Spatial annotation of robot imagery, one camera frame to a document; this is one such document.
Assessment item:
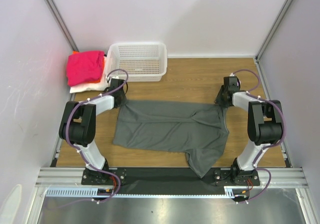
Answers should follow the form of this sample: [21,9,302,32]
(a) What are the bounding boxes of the white folded t shirt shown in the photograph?
[69,57,108,94]

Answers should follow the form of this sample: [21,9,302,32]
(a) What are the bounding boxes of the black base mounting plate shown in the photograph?
[81,167,260,196]

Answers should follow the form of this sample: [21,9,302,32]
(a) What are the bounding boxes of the aluminium frame post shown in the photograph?
[44,0,79,51]
[255,0,294,62]

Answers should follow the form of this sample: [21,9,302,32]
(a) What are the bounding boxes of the grey t shirt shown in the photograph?
[113,100,229,178]

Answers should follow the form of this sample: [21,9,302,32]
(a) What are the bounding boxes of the orange folded t shirt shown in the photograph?
[72,50,106,84]

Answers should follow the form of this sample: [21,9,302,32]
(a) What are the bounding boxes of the white perforated plastic basket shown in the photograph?
[106,42,168,82]

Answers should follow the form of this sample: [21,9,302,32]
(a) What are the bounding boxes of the white slotted cable duct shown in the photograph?
[46,186,251,199]

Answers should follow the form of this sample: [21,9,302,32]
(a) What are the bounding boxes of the pink folded t shirt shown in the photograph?
[66,50,105,86]

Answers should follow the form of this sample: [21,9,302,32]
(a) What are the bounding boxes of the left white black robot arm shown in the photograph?
[58,77,127,184]

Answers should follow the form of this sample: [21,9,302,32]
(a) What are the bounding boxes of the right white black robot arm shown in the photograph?
[215,76,286,186]

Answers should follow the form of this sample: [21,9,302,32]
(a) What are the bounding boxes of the left aluminium frame post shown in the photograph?
[44,0,79,51]

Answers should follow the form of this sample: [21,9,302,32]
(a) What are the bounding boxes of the aluminium front rail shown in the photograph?
[35,167,308,189]

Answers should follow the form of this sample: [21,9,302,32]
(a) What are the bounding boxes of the right aluminium frame post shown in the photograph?
[255,0,294,62]

